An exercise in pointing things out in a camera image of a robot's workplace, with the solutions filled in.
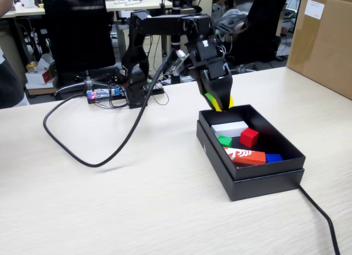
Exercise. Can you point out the controller circuit board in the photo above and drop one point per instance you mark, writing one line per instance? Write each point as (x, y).
(101, 93)

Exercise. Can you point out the beige office desk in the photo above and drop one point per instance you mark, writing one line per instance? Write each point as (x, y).
(27, 12)

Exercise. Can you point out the black mesh office chair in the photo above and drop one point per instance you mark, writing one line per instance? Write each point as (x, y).
(77, 32)

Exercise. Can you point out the orange printed rectangular block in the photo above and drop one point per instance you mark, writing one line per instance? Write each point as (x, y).
(247, 157)

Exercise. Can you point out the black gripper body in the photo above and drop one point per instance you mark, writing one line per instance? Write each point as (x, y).
(209, 56)

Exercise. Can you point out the black chair with chrome armrest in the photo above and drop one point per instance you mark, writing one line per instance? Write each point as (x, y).
(261, 32)

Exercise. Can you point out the red wooden cube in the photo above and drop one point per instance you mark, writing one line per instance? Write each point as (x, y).
(248, 138)

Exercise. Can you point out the green wooden cube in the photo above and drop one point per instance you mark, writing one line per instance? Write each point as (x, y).
(225, 141)

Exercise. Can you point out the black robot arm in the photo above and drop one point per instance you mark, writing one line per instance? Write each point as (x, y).
(165, 22)

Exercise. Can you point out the person forearm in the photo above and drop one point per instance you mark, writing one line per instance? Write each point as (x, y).
(4, 4)

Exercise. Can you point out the black cardboard box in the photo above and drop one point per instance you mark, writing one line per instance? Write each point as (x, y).
(275, 145)

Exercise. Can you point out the large brown cardboard box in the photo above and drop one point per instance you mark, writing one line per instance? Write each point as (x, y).
(321, 45)

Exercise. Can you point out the black segmented pole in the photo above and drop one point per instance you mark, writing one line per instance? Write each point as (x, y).
(176, 1)

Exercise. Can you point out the white rectangular block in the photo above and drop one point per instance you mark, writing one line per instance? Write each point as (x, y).
(228, 128)

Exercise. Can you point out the blue wooden block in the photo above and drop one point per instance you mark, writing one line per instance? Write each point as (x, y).
(273, 158)

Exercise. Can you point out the grey cloth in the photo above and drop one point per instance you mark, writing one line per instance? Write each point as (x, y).
(236, 12)

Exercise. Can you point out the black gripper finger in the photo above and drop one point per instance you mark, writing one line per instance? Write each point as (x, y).
(203, 84)
(220, 89)

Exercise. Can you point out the yellow tape roll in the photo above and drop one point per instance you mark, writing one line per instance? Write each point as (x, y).
(32, 65)

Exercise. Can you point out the black open box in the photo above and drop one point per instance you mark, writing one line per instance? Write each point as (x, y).
(261, 187)

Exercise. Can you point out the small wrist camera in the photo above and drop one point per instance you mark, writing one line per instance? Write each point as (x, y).
(178, 60)

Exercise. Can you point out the yellow wooden cube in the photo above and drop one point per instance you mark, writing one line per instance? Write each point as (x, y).
(218, 107)

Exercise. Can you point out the person torso in grey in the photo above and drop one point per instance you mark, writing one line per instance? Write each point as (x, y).
(9, 84)

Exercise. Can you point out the white open carton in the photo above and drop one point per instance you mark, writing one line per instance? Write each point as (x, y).
(37, 77)

